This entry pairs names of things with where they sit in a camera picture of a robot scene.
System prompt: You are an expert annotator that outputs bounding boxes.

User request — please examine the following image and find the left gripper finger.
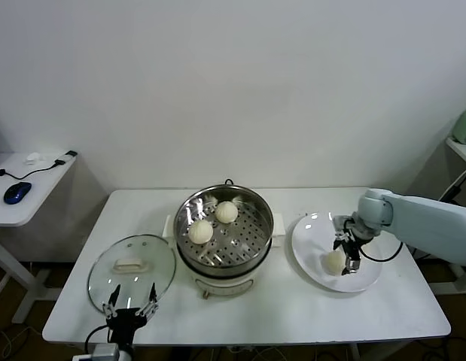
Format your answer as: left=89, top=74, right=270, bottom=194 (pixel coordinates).
left=102, top=284, right=121, bottom=319
left=136, top=282, right=159, bottom=320

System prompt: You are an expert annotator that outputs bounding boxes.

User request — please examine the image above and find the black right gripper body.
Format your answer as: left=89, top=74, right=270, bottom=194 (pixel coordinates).
left=343, top=224, right=369, bottom=260

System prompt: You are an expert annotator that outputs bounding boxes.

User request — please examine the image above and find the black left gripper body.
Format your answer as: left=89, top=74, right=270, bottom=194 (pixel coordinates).
left=104, top=307, right=148, bottom=345

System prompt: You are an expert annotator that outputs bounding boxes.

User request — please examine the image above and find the white steamed baozi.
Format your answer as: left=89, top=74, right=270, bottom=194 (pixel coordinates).
left=188, top=220, right=214, bottom=244
left=321, top=250, right=347, bottom=275
left=215, top=201, right=239, bottom=224

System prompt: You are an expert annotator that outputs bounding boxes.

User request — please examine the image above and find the glass lid with white handle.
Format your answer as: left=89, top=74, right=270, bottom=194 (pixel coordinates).
left=87, top=234, right=177, bottom=317

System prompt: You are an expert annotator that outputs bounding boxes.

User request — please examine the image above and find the stainless steel steamer basket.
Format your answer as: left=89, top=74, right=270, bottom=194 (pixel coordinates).
left=163, top=184, right=286, bottom=266

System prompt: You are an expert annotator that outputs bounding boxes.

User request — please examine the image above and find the white round plate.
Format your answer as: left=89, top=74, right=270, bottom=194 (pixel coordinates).
left=291, top=211, right=383, bottom=293

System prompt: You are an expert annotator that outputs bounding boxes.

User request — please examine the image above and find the blue computer mouse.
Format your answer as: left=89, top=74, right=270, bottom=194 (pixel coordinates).
left=2, top=180, right=32, bottom=205

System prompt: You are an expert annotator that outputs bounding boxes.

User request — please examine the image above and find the pale green appliance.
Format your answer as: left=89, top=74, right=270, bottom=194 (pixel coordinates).
left=451, top=105, right=466, bottom=146

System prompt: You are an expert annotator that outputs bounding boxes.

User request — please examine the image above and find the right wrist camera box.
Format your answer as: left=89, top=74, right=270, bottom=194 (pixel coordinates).
left=332, top=214, right=354, bottom=236

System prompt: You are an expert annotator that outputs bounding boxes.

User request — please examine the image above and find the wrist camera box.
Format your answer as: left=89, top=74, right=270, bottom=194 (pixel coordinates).
left=332, top=214, right=354, bottom=236
left=72, top=344, right=123, bottom=361

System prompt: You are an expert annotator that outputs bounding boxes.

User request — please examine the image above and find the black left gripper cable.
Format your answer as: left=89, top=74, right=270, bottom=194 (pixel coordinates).
left=84, top=325, right=113, bottom=349

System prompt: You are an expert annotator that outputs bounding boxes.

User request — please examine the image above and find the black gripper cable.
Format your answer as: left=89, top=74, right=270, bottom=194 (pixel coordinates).
left=84, top=325, right=113, bottom=349
left=358, top=240, right=404, bottom=263

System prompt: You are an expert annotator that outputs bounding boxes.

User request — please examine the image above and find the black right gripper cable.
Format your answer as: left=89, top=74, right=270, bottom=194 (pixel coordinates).
left=358, top=240, right=404, bottom=263

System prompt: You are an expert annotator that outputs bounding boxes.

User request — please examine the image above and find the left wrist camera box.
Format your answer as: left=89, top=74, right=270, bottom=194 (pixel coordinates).
left=72, top=344, right=123, bottom=361

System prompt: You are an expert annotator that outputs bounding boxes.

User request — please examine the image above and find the black cable with plug block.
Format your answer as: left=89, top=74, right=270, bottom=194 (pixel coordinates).
left=439, top=183, right=464, bottom=205

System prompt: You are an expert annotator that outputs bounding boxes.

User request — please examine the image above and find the black cable with adapter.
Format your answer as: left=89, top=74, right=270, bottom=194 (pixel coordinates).
left=0, top=150, right=78, bottom=181

